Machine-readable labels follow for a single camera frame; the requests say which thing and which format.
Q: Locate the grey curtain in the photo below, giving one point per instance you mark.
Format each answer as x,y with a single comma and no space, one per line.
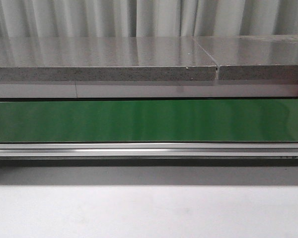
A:
142,18

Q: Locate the grey stone counter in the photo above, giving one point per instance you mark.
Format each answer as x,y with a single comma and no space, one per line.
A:
149,67

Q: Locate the aluminium conveyor frame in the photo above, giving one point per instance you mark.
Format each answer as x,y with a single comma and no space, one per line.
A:
151,154

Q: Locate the green conveyor belt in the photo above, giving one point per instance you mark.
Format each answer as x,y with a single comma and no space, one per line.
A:
150,120

